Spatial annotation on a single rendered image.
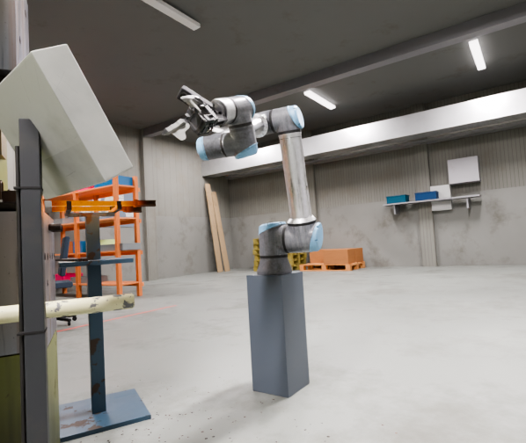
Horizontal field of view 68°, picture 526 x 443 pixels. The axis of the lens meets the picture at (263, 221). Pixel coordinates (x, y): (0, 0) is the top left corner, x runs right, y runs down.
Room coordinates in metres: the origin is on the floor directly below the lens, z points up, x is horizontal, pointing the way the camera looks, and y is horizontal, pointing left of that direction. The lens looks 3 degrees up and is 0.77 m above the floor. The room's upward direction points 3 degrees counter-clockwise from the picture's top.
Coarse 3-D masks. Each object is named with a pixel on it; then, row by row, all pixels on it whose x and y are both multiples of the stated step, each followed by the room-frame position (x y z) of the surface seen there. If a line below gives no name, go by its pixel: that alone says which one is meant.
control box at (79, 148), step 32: (32, 64) 0.74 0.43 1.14; (64, 64) 0.77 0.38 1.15; (0, 96) 0.88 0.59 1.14; (32, 96) 0.80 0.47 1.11; (64, 96) 0.77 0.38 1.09; (0, 128) 0.97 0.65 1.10; (64, 128) 0.80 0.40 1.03; (96, 128) 0.81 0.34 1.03; (64, 160) 0.87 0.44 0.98; (96, 160) 0.81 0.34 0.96; (128, 160) 0.87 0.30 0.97; (64, 192) 0.96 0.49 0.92
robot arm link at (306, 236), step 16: (272, 112) 1.87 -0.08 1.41; (288, 112) 1.83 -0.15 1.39; (272, 128) 1.89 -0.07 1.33; (288, 128) 1.85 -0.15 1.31; (288, 144) 1.87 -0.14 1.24; (288, 160) 1.90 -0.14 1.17; (288, 176) 1.92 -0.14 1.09; (304, 176) 1.93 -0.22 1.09; (288, 192) 1.96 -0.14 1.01; (304, 192) 1.93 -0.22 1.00; (304, 208) 1.95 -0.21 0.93; (288, 224) 2.00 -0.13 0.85; (304, 224) 1.94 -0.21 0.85; (320, 224) 2.00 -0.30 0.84; (288, 240) 1.99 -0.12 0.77; (304, 240) 1.95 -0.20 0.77; (320, 240) 2.01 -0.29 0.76
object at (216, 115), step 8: (216, 104) 1.26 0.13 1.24; (192, 112) 1.20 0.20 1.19; (208, 112) 1.21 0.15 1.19; (216, 112) 1.27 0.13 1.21; (224, 112) 1.27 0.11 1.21; (192, 120) 1.22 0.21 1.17; (200, 120) 1.20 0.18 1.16; (208, 120) 1.18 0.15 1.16; (216, 120) 1.22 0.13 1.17; (224, 120) 1.26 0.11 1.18; (192, 128) 1.22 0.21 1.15; (200, 128) 1.21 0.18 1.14; (208, 128) 1.23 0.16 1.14
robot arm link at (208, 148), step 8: (264, 112) 1.89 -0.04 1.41; (256, 120) 1.80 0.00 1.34; (264, 120) 1.85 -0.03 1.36; (256, 128) 1.76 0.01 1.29; (264, 128) 1.86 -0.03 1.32; (208, 136) 1.44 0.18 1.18; (216, 136) 1.42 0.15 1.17; (256, 136) 1.90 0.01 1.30; (200, 144) 1.44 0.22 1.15; (208, 144) 1.42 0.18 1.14; (216, 144) 1.41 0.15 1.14; (200, 152) 1.45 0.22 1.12; (208, 152) 1.43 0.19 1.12; (216, 152) 1.42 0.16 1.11; (208, 160) 1.49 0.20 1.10
